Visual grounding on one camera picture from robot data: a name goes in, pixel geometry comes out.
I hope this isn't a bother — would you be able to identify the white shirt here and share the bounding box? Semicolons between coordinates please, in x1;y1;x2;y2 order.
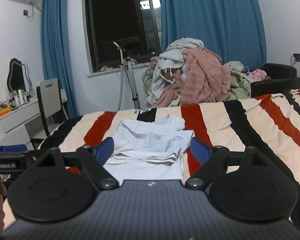
104;114;195;184

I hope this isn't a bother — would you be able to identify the pile of clothes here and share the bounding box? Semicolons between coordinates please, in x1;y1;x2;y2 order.
142;38;269;108

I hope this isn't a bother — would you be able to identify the white desk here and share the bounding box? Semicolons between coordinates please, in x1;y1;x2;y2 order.
0;88;68;148

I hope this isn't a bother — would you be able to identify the striped bed blanket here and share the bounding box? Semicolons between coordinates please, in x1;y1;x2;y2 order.
0;87;300;235

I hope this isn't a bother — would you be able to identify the grey chair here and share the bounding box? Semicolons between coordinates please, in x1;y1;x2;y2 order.
25;78;63;150

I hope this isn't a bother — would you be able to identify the black framed mirror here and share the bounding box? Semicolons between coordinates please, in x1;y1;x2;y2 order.
6;58;33;97

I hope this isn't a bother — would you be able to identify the left blue curtain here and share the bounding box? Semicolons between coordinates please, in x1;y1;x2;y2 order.
41;0;78;118

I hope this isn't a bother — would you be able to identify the blue curtain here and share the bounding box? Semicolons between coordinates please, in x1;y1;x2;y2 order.
41;0;78;118
160;0;267;70

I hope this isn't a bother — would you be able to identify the metal stand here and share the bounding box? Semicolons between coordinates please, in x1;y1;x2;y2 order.
112;41;141;111

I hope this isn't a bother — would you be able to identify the black armchair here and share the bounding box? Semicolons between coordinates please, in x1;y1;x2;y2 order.
250;63;300;98

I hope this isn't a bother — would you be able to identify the right blue curtain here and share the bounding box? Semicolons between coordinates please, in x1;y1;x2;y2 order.
160;0;267;70

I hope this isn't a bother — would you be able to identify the dark window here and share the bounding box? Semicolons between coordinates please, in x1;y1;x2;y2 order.
84;0;162;72

